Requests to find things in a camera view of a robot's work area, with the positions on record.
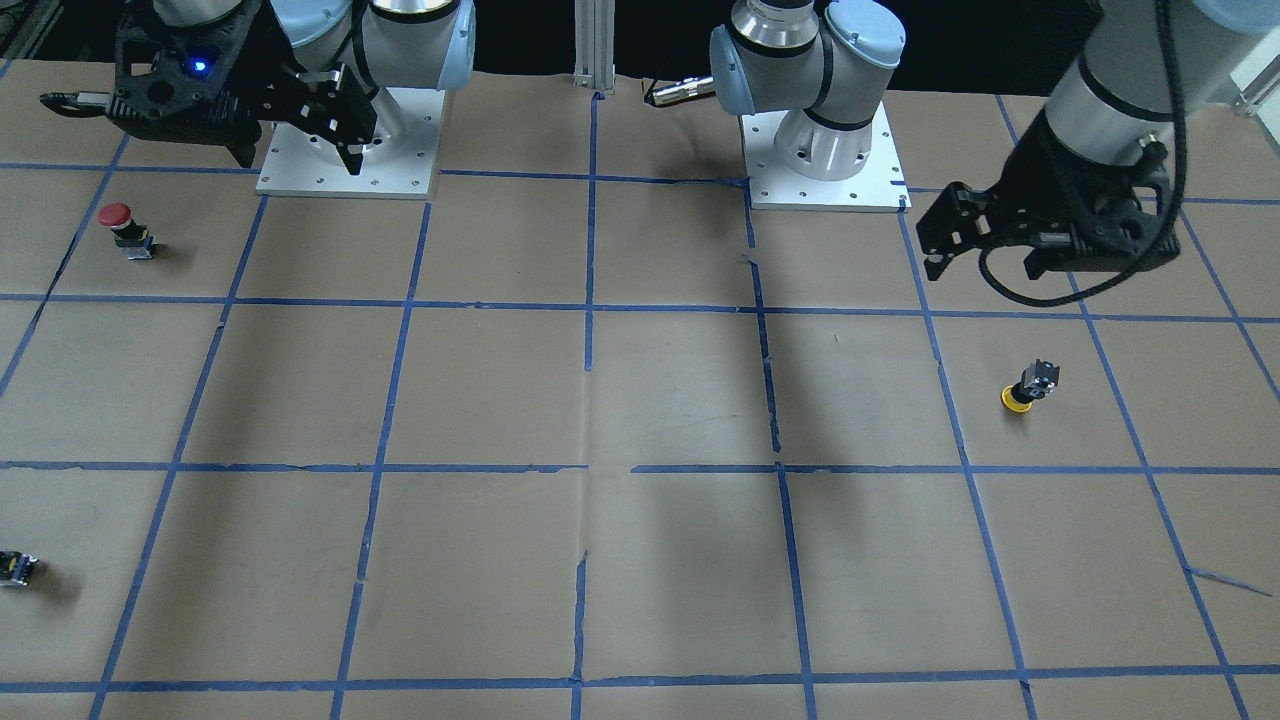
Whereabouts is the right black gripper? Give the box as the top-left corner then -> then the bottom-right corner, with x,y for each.
40,1 -> 378,176

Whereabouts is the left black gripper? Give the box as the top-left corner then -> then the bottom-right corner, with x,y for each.
916,111 -> 1181,282

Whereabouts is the yellow push button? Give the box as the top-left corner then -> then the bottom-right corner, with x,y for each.
1000,359 -> 1060,414

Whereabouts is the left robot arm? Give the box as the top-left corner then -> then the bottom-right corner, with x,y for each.
916,1 -> 1279,307

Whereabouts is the red push button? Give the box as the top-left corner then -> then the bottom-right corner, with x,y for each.
97,202 -> 156,261

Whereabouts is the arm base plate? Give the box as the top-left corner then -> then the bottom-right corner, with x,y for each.
256,87 -> 445,200
739,104 -> 911,213

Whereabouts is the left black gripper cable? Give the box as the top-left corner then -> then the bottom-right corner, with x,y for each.
978,0 -> 1190,307

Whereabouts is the aluminium frame post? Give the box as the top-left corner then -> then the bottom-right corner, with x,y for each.
573,0 -> 616,95

